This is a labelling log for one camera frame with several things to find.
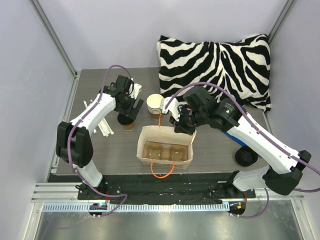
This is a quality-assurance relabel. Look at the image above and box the black plastic cup lid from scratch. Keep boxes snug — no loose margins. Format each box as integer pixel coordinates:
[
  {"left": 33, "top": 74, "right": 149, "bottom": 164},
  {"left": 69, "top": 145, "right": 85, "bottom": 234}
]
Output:
[{"left": 117, "top": 113, "right": 134, "bottom": 126}]

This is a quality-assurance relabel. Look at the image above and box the single brown paper cup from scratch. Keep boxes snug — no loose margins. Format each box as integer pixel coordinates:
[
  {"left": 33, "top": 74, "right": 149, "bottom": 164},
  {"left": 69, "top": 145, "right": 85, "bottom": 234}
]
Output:
[{"left": 122, "top": 121, "right": 136, "bottom": 131}]

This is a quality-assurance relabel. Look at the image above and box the kraft paper gift bag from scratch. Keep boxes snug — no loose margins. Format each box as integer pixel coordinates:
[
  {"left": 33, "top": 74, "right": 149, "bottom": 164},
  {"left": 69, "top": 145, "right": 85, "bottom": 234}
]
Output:
[{"left": 136, "top": 114, "right": 197, "bottom": 179}]

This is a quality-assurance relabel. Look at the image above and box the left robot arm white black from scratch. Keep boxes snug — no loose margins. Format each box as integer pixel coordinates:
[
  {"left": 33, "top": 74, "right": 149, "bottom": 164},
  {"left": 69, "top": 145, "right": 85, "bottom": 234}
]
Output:
[{"left": 56, "top": 75, "right": 144, "bottom": 200}]

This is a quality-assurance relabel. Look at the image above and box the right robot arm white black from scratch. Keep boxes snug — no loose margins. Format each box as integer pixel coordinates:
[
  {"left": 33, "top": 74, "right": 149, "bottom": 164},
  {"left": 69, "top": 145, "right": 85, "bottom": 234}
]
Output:
[{"left": 161, "top": 82, "right": 311, "bottom": 198}]

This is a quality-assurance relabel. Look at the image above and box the stack of paper cups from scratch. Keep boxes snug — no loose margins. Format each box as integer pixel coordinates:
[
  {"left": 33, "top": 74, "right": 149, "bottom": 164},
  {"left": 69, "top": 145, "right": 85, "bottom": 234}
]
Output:
[{"left": 146, "top": 93, "right": 164, "bottom": 120}]

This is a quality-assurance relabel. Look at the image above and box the white wrapped straws bundle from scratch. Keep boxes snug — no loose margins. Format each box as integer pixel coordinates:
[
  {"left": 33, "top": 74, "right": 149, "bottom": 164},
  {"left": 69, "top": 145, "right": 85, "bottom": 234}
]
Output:
[{"left": 83, "top": 100, "right": 114, "bottom": 137}]

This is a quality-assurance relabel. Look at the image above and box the blue cloth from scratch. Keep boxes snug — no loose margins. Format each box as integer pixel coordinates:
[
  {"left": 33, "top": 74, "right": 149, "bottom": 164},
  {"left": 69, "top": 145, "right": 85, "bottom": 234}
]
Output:
[{"left": 221, "top": 130, "right": 260, "bottom": 160}]

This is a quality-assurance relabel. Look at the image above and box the stack of black lids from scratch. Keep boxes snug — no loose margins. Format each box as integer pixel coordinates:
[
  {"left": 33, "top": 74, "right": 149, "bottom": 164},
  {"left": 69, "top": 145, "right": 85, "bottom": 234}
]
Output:
[{"left": 235, "top": 146, "right": 258, "bottom": 167}]

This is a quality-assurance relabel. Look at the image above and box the zebra print pillow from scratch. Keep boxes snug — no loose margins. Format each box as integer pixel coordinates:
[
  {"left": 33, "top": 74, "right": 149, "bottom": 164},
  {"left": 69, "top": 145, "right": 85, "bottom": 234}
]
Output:
[{"left": 156, "top": 34, "right": 271, "bottom": 112}]

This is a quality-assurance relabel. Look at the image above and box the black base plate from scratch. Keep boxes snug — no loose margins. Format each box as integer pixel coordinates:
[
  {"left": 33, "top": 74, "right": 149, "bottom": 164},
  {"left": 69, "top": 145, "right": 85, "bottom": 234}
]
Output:
[{"left": 76, "top": 173, "right": 256, "bottom": 205}]

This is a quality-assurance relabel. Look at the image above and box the aluminium front rail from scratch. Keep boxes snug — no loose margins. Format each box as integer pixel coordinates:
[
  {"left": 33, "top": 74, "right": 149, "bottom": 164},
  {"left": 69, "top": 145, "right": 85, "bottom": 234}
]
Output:
[{"left": 42, "top": 201, "right": 230, "bottom": 213}]

